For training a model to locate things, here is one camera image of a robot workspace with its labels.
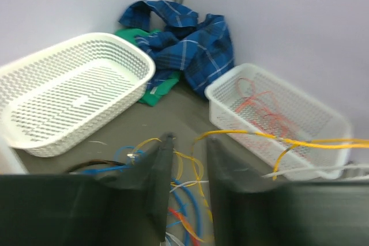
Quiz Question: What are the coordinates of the white plastic basket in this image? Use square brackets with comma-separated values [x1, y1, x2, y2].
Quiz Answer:
[0, 137, 29, 175]
[205, 63, 352, 166]
[1, 33, 156, 157]

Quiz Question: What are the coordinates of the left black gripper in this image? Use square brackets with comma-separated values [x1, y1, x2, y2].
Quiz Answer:
[1, 133, 368, 245]

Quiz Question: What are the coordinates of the blue plaid cloth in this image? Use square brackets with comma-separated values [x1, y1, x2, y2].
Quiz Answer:
[118, 0, 235, 97]

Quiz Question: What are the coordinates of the taped multicolour wire bundle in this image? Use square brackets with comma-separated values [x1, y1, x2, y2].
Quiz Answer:
[190, 129, 369, 182]

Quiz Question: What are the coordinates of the thin yellow wire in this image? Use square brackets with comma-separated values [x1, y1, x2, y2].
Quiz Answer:
[131, 138, 216, 244]

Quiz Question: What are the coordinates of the middle white plastic basket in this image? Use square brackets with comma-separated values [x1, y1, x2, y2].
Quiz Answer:
[1, 33, 156, 157]

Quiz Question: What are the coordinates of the black cable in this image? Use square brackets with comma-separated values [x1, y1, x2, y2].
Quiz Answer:
[69, 158, 127, 173]

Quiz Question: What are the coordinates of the green cloth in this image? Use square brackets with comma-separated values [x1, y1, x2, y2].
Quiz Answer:
[114, 28, 181, 107]

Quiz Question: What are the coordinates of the thick red ethernet cable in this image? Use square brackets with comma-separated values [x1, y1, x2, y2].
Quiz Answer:
[168, 207, 202, 244]

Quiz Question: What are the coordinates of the left white plastic basket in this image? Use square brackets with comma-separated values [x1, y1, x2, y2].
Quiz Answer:
[0, 137, 29, 175]

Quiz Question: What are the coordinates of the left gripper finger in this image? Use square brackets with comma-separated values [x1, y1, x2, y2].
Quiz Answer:
[206, 137, 282, 245]

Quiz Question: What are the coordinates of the thin white wire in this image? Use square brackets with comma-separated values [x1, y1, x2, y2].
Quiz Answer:
[165, 181, 210, 246]

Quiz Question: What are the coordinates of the thick blue ethernet cable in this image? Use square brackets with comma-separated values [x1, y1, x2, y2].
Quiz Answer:
[83, 145, 202, 246]

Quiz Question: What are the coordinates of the right white plastic basket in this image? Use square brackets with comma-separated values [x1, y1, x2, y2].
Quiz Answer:
[205, 63, 352, 166]

